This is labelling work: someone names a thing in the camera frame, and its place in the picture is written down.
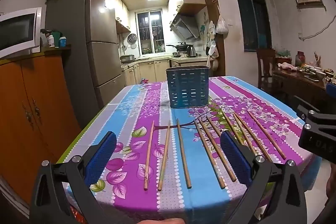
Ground person's right forearm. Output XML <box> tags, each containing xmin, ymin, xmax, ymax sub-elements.
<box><xmin>326</xmin><ymin>160</ymin><xmax>336</xmax><ymax>200</ymax></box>

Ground glazed vase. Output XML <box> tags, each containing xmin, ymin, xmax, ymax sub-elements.
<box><xmin>295</xmin><ymin>51</ymin><xmax>305</xmax><ymax>67</ymax></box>

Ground orange wooden cabinet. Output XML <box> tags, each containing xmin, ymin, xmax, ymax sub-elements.
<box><xmin>0</xmin><ymin>47</ymin><xmax>82</xmax><ymax>211</ymax></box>

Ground kitchen window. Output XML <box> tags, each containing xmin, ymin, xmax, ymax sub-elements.
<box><xmin>136</xmin><ymin>10</ymin><xmax>165</xmax><ymax>54</ymax></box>

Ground white microwave oven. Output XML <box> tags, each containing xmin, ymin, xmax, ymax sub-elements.
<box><xmin>0</xmin><ymin>7</ymin><xmax>42</xmax><ymax>59</ymax></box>

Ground grey refrigerator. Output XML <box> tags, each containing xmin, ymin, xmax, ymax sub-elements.
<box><xmin>45</xmin><ymin>0</ymin><xmax>127</xmax><ymax>110</ymax></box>

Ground black wok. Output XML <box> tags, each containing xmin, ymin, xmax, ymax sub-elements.
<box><xmin>166</xmin><ymin>42</ymin><xmax>194</xmax><ymax>52</ymax></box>

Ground pink cloth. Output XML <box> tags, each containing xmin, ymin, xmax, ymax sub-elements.
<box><xmin>278</xmin><ymin>62</ymin><xmax>299</xmax><ymax>72</ymax></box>

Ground hanging white plastic bag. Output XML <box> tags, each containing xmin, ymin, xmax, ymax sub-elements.
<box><xmin>216</xmin><ymin>16</ymin><xmax>229</xmax><ymax>35</ymax></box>

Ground wall cable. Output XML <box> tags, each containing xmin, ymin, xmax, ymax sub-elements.
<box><xmin>299</xmin><ymin>22</ymin><xmax>336</xmax><ymax>41</ymax></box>

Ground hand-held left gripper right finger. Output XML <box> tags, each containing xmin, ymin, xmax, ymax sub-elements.
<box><xmin>220</xmin><ymin>131</ymin><xmax>307</xmax><ymax>224</ymax></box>

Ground row of wooden chopsticks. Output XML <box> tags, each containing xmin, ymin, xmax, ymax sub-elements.
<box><xmin>143</xmin><ymin>110</ymin><xmax>286</xmax><ymax>191</ymax></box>

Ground blue perforated utensil holder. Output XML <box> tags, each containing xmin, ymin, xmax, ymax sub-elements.
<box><xmin>165</xmin><ymin>65</ymin><xmax>210</xmax><ymax>109</ymax></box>

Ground wooden chair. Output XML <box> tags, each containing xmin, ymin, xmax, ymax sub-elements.
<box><xmin>256</xmin><ymin>48</ymin><xmax>277</xmax><ymax>89</ymax></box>

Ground floral striped tablecloth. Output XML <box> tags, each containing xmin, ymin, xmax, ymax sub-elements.
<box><xmin>56</xmin><ymin>76</ymin><xmax>323</xmax><ymax>224</ymax></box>

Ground round metal strainer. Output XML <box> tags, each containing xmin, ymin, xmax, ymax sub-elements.
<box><xmin>127</xmin><ymin>33</ymin><xmax>138</xmax><ymax>49</ymax></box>

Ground dark window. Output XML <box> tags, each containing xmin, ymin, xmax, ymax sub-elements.
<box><xmin>232</xmin><ymin>0</ymin><xmax>273</xmax><ymax>53</ymax></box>

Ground steel range hood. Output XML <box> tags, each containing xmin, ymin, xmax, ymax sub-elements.
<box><xmin>169</xmin><ymin>14</ymin><xmax>201</xmax><ymax>40</ymax></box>

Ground dark wooden side table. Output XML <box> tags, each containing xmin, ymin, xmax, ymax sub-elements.
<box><xmin>272</xmin><ymin>67</ymin><xmax>336</xmax><ymax>115</ymax></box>

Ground kitchen base cabinets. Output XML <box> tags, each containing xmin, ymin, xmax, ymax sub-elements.
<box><xmin>121</xmin><ymin>56</ymin><xmax>210</xmax><ymax>86</ymax></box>

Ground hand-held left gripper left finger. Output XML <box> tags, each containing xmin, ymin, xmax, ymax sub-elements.
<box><xmin>30</xmin><ymin>131</ymin><xmax>117</xmax><ymax>224</ymax></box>

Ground hanging kitchen cloth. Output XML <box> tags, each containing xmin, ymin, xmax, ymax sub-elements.
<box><xmin>205</xmin><ymin>20</ymin><xmax>220</xmax><ymax>60</ymax></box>

